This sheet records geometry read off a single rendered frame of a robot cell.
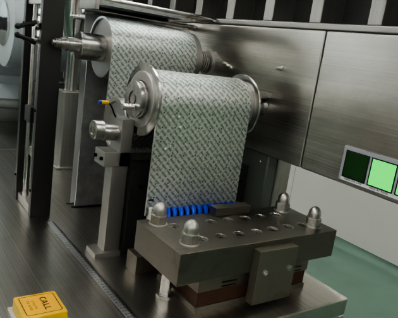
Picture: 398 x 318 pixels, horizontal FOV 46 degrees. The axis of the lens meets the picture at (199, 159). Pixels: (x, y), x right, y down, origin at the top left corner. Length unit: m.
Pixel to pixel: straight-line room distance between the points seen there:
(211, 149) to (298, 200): 3.30
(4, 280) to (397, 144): 0.76
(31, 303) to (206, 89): 0.52
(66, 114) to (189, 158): 0.75
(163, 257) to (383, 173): 0.43
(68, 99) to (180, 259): 0.96
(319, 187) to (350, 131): 3.14
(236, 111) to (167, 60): 0.26
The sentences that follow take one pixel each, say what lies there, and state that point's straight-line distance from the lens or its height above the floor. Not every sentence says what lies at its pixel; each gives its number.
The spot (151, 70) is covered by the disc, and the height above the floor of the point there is 1.31.
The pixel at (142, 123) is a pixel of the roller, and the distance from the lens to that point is 0.96.
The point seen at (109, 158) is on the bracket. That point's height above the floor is 1.12.
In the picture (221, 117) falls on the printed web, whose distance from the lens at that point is 1.01.
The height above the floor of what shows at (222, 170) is 1.11.
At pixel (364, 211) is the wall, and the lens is 3.87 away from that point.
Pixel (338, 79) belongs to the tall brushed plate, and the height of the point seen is 1.34.
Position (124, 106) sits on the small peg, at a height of 1.24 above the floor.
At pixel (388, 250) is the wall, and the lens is 3.79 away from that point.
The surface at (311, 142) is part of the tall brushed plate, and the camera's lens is 1.06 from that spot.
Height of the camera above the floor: 1.36
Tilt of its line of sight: 13 degrees down
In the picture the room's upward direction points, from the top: 8 degrees clockwise
